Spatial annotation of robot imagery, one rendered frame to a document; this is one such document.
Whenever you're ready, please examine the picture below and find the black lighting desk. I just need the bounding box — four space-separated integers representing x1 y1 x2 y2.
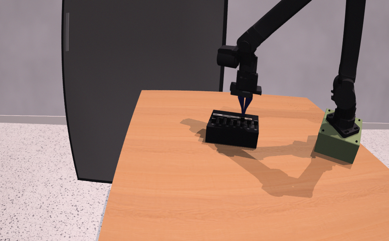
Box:
205 110 259 148

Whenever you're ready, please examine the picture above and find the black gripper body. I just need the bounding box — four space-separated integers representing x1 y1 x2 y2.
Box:
230 69 262 98

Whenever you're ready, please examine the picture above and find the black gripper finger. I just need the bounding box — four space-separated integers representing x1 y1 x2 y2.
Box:
238 96 244 116
243 98 253 116

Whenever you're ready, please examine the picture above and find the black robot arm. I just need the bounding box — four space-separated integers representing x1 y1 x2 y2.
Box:
217 0 366 138

